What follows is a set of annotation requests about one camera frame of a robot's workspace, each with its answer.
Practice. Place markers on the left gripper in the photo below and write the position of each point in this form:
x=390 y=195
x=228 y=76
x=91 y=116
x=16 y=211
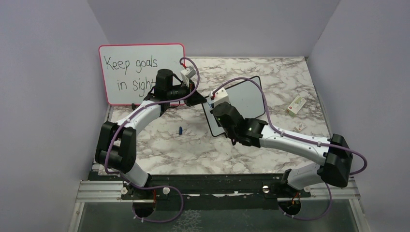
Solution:
x=194 y=99

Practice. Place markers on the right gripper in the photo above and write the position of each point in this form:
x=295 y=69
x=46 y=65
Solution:
x=212 y=110

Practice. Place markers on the black framed whiteboard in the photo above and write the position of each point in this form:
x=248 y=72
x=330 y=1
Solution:
x=244 y=96

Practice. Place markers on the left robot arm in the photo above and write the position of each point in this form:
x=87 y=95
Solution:
x=117 y=143

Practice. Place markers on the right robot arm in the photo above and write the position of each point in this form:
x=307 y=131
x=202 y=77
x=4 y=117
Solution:
x=331 y=158

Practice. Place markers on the pink framed whiteboard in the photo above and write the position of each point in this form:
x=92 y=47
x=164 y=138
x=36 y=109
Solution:
x=129 y=70

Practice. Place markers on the white green eraser box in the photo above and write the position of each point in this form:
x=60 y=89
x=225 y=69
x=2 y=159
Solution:
x=296 y=105

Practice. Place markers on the small white card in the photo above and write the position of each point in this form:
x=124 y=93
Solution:
x=300 y=126

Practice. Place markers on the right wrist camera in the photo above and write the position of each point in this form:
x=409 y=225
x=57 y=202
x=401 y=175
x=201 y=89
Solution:
x=220 y=96

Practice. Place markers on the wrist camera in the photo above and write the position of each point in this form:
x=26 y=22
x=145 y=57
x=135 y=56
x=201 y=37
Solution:
x=188 y=73
x=220 y=96

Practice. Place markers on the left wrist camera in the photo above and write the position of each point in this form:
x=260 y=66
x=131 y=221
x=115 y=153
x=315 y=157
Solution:
x=188 y=73

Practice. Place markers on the black metal base rail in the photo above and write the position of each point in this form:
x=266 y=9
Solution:
x=109 y=188

